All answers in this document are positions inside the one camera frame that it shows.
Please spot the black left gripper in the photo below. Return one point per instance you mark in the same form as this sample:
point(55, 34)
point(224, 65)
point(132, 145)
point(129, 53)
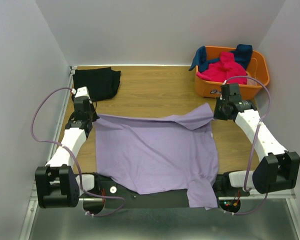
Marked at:
point(95, 117)

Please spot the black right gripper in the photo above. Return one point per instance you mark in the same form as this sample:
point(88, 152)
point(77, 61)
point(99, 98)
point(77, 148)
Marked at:
point(217, 109)

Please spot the lavender t shirt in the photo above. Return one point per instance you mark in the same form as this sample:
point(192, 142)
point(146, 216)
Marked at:
point(155, 155)

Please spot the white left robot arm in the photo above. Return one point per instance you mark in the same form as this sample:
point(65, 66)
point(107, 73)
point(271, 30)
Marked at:
point(67, 150)

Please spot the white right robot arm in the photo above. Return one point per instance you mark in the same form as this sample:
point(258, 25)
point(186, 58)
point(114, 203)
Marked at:
point(278, 168)

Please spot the pale pink garment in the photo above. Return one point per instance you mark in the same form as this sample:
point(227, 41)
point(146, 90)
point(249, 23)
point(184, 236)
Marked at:
point(250, 81)

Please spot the folded black t shirt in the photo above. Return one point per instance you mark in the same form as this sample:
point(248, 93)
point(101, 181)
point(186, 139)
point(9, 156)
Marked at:
point(102, 84)

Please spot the pink t shirt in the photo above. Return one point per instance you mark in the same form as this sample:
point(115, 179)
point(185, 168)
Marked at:
point(223, 69)

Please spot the orange plastic laundry basket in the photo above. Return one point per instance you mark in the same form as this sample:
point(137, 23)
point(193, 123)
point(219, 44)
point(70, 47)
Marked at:
point(257, 69)

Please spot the dark blue t shirt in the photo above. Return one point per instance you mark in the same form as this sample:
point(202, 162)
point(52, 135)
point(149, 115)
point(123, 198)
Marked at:
point(242, 56)

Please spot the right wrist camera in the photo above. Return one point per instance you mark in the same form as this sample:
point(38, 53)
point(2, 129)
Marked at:
point(226, 109)

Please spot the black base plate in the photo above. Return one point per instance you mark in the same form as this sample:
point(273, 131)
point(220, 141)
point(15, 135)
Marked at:
point(152, 197)

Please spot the aluminium frame rail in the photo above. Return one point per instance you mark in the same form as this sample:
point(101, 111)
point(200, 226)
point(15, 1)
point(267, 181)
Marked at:
point(283, 194)

